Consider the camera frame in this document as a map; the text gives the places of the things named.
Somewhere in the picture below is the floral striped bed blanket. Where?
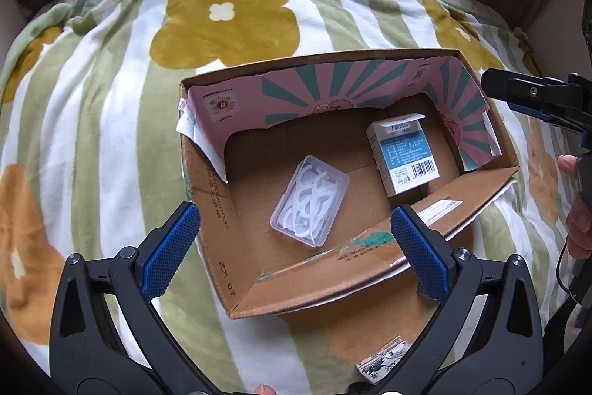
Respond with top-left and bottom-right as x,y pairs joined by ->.
0,0 -> 579,395

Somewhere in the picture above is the white blue medicine box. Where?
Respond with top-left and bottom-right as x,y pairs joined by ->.
366,113 -> 440,197

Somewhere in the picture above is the person's right hand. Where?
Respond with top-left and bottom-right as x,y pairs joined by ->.
557,155 -> 592,260

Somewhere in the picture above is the white patterned tissue pack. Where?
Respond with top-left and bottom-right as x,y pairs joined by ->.
356,336 -> 410,384

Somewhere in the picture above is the person's left hand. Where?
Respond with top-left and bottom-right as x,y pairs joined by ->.
254,384 -> 277,395

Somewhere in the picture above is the clear floss pick box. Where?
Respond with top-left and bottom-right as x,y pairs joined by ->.
270,155 -> 350,248

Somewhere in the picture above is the pink lined cardboard box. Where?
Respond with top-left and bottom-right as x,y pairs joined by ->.
176,48 -> 520,319

